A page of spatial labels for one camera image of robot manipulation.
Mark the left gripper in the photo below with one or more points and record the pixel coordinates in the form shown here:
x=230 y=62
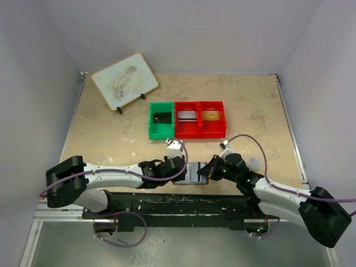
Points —
x=183 y=177

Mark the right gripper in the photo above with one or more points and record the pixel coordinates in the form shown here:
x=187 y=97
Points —
x=210 y=169

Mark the white stripe card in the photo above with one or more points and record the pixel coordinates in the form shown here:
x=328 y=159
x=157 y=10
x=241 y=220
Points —
x=194 y=177

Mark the brown leather card holder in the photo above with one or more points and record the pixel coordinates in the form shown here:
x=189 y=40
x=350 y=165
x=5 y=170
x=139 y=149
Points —
x=203 y=179

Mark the red plastic bin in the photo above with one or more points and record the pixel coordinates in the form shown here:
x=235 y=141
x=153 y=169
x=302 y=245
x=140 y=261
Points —
x=187 y=130
x=212 y=129

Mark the green plastic bin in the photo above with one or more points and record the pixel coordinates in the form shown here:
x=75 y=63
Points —
x=160 y=131

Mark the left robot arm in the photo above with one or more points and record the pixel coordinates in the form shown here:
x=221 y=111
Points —
x=75 y=182

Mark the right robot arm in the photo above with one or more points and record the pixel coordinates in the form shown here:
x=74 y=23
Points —
x=315 y=210

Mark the black VIP card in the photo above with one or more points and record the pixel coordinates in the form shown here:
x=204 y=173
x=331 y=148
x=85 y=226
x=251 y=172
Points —
x=162 y=117

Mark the white magnetic stripe cards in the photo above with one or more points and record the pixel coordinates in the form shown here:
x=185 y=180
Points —
x=186 y=116

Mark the gold VIP card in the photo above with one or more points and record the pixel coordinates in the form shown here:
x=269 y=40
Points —
x=210 y=115

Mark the small clear round container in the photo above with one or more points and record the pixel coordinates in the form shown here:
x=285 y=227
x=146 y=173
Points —
x=255 y=162

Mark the small whiteboard on stand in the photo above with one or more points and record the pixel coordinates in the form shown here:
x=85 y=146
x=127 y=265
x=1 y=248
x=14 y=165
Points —
x=125 y=81

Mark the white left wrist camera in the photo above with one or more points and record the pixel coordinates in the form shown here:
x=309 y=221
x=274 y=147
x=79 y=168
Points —
x=174 y=148

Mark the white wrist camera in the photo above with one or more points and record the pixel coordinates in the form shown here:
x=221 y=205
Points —
x=225 y=149
x=174 y=148

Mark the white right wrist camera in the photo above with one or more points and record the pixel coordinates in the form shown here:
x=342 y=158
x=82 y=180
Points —
x=225 y=149

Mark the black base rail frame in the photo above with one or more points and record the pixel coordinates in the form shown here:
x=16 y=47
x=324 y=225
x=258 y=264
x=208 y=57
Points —
x=127 y=210

